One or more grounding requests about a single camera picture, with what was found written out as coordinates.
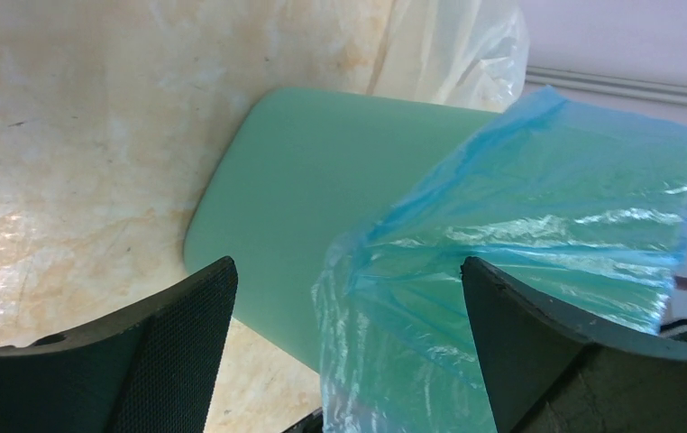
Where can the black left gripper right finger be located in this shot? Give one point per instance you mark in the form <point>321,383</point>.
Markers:
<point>549,366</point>

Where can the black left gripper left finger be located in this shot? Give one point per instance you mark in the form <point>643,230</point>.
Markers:
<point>148,367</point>

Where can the blue plastic trash bag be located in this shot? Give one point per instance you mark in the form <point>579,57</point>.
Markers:
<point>586,204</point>

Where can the clear yellow-edged plastic bag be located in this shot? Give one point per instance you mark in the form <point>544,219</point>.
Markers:
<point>470,54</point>

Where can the green plastic trash bin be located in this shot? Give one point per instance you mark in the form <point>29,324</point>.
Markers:
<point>305,166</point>

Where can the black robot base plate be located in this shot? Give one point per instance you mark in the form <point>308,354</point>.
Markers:
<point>311,423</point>

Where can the aluminium frame rail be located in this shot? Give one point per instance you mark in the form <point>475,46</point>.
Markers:
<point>611,86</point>

